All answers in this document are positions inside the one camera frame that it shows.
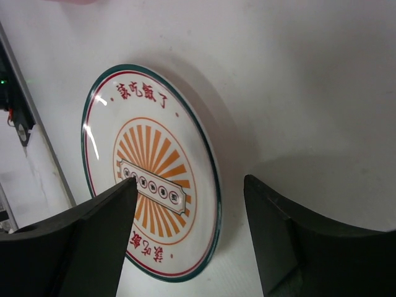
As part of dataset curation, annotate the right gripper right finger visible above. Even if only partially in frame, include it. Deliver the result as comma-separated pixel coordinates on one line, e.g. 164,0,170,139
244,174,395,296

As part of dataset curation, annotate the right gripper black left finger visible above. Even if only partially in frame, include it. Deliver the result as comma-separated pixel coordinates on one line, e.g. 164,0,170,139
1,178,137,296

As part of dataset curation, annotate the orange sunburst plate lower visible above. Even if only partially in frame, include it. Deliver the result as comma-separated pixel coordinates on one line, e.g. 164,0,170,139
80,64,222,283

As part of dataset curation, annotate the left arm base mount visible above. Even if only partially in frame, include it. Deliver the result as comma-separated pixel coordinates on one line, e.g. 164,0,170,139
1,42,36,147

